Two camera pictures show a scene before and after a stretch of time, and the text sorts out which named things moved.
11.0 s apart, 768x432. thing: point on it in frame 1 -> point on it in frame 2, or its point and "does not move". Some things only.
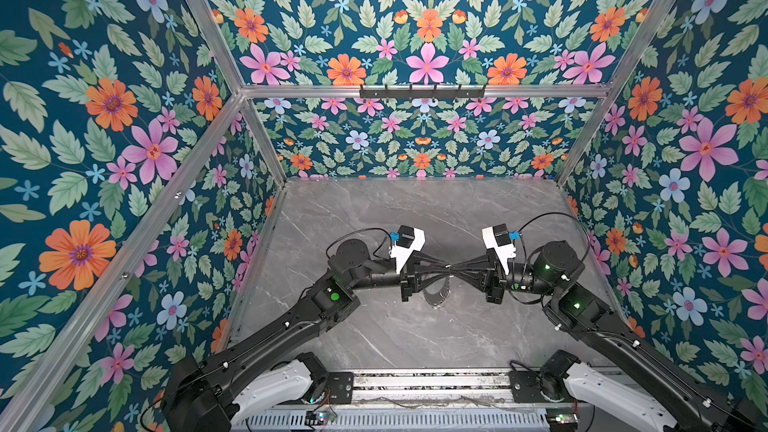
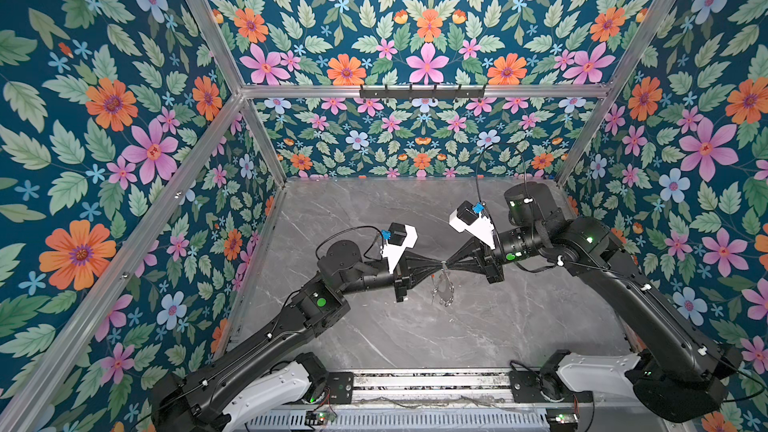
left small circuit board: x=322 y=417 does not move
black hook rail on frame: x=479 y=94 does not move
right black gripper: x=496 y=279 -> x=483 y=254
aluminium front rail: x=432 y=386 does not move
